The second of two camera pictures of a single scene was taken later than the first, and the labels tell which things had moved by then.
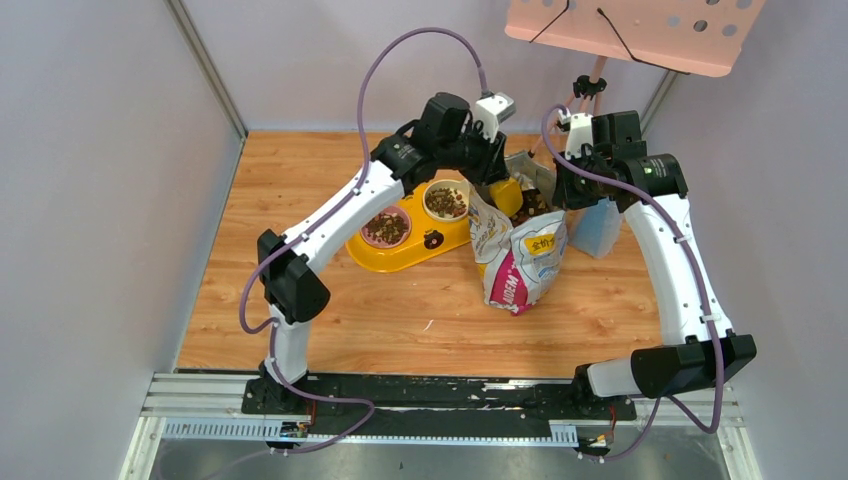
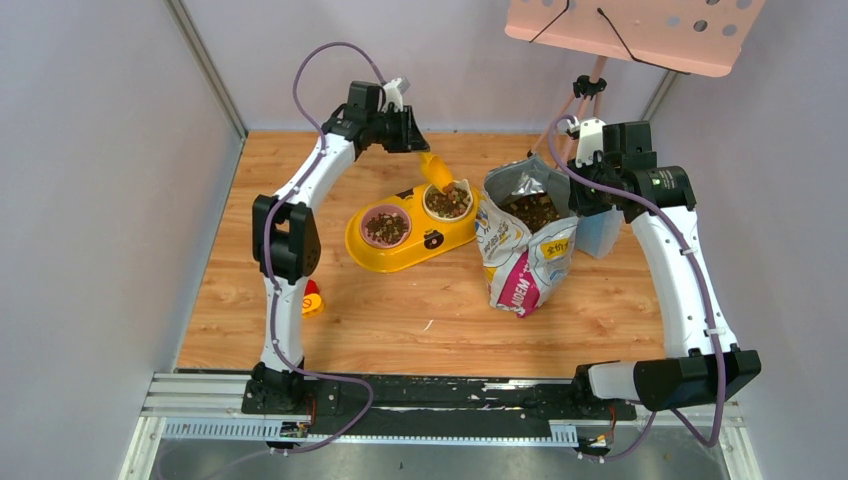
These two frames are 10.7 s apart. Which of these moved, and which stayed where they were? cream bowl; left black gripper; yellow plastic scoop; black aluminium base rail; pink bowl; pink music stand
Moved: yellow plastic scoop; left black gripper
Stayed: cream bowl; pink bowl; pink music stand; black aluminium base rail
